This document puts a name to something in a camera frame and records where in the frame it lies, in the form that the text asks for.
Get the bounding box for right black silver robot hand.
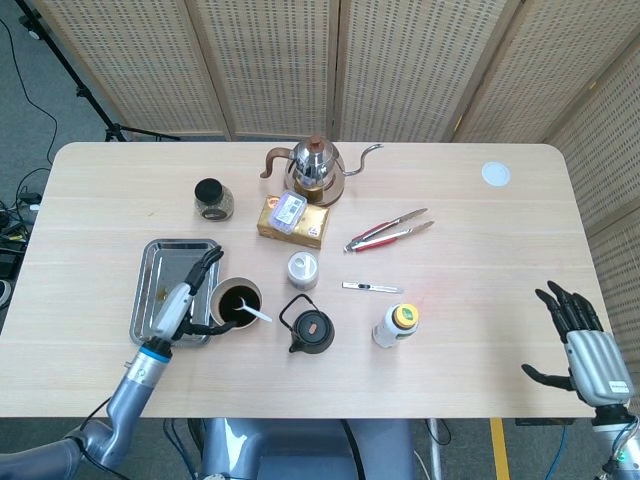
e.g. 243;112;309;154
521;280;632;406

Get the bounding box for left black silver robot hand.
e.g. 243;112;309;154
150;245;237;345

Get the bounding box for white plastic spoon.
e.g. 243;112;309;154
236;297;274;323

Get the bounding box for cup of dark coffee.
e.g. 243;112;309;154
209;277;264;331

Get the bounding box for stainless steel rectangular tray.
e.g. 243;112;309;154
129;238;222;347

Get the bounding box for glass jar with black lid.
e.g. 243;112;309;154
193;178;235;223

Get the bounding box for gold cardboard box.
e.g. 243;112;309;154
256;193;331;250

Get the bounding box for clear toothpick container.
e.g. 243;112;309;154
286;250;320;291

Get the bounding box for black cast iron teapot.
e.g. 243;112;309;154
278;293;336;355

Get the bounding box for clear box with purple contents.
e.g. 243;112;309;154
268;189;309;236

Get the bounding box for woven folding screen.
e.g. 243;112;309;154
30;0;640;146
542;52;640;361

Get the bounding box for blue grey robot torso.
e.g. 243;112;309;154
199;418;417;480

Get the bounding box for white table leg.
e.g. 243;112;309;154
428;418;447;480

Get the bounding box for silver utility knife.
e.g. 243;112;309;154
341;280;404;294

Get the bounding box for steel gooseneck kettle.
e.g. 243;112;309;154
259;134;385;194

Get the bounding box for white drink bottle yellow cap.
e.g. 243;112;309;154
371;302;420;349

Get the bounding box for black tripod stand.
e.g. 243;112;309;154
12;0;181;143

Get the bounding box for black floor cable bundle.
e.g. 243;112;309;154
0;167;51;251

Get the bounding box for steel tongs with red handles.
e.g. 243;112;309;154
343;207;436;254

